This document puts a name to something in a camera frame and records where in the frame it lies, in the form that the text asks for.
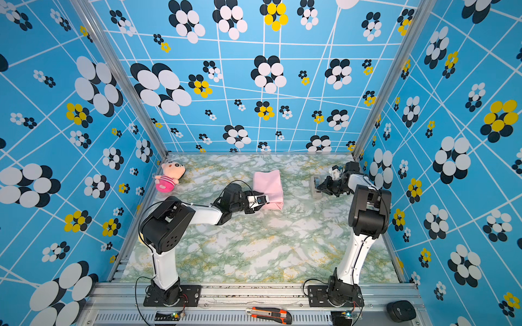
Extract red black utility knife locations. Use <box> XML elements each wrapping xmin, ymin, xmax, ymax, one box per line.
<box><xmin>246</xmin><ymin>307</ymin><xmax>293</xmax><ymax>325</ymax></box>

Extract pink plush doll toy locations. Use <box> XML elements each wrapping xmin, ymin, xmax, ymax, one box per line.
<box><xmin>154</xmin><ymin>162</ymin><xmax>186</xmax><ymax>193</ymax></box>

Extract purple wrapping paper sheet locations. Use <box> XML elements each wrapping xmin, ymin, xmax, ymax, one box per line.
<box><xmin>253</xmin><ymin>170</ymin><xmax>284</xmax><ymax>211</ymax></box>

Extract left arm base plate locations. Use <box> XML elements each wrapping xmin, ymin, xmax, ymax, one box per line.
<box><xmin>143</xmin><ymin>281</ymin><xmax>202</xmax><ymax>308</ymax></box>

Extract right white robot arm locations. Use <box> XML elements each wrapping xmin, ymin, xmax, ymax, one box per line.
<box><xmin>315</xmin><ymin>162</ymin><xmax>392</xmax><ymax>305</ymax></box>

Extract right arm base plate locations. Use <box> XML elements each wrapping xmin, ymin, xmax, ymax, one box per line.
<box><xmin>303</xmin><ymin>271</ymin><xmax>364</xmax><ymax>308</ymax></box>

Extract black computer mouse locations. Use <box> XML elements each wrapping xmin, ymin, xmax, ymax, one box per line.
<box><xmin>386</xmin><ymin>300</ymin><xmax>417</xmax><ymax>323</ymax></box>

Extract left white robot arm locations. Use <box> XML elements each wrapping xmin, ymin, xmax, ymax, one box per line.
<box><xmin>139</xmin><ymin>181</ymin><xmax>270</xmax><ymax>293</ymax></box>

